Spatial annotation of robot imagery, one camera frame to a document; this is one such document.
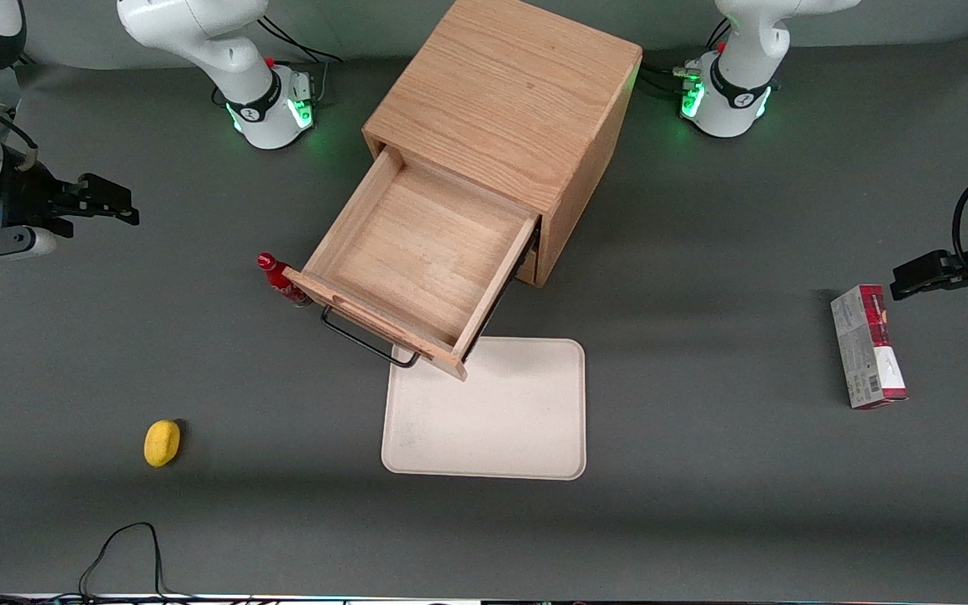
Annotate beige rectangular tray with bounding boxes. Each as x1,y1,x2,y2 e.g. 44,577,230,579
381,336,587,481

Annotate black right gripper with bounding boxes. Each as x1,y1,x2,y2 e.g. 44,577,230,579
0,160,140,240

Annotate wooden drawer cabinet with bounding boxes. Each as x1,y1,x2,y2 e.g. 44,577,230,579
362,0,643,289

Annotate black left base cables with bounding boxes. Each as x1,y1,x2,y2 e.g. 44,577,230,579
639,18,733,100

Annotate red and grey carton box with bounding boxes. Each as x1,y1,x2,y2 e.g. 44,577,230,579
830,284,909,410

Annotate black base cables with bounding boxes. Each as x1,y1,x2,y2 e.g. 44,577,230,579
639,18,733,100
257,15,344,66

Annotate grey table mat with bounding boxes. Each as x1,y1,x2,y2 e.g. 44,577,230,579
0,29,968,599

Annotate black looped floor cable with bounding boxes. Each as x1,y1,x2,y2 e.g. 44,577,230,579
78,522,199,602

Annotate black right base cables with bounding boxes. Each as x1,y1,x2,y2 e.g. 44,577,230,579
257,15,344,66

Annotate red soda bottle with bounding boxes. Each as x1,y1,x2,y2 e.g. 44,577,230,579
256,251,310,308

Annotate yellow lemon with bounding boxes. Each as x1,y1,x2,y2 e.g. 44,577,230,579
144,419,182,468

